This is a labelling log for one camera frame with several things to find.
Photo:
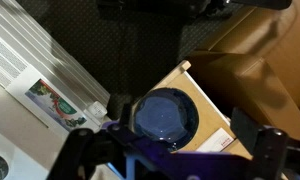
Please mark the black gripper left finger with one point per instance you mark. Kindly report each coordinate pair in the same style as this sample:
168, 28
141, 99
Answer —
85, 150

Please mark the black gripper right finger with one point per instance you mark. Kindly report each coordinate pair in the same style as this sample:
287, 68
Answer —
266, 146

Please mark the brown leather couch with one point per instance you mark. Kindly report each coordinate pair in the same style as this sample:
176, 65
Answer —
256, 63

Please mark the white radiator valve knob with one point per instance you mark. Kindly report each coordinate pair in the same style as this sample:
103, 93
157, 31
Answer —
98, 109

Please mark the white paper label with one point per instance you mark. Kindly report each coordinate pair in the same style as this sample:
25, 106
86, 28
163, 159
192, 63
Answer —
217, 141

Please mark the printed leaflet with picture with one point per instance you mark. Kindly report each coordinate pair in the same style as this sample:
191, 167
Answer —
53, 101

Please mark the light wooden nightstand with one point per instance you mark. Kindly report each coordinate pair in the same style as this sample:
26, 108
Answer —
208, 111

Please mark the dark blue bowl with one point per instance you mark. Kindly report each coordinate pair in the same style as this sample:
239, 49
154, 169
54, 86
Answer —
163, 116

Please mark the white panel radiator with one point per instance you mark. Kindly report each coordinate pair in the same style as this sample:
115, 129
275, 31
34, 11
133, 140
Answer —
46, 43

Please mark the black equipment bag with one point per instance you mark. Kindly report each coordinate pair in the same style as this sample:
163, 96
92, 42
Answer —
156, 6

